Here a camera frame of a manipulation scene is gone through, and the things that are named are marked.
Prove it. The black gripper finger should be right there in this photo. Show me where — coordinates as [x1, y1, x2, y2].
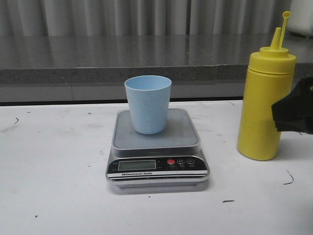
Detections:
[271, 77, 313, 134]

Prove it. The yellow squeeze bottle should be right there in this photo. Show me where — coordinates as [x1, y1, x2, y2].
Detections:
[237, 11, 296, 161]

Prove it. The light blue plastic cup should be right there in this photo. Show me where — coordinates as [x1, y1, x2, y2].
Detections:
[124, 75, 172, 134]

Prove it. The silver digital kitchen scale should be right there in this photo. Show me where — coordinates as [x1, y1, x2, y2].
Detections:
[106, 108, 210, 188]

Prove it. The white kitchen appliance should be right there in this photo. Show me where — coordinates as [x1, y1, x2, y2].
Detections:
[287, 0, 313, 37]

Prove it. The grey stone counter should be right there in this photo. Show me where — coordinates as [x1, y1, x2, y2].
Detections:
[0, 33, 313, 103]

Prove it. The grey pleated curtain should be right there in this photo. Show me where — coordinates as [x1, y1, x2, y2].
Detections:
[0, 0, 291, 36]

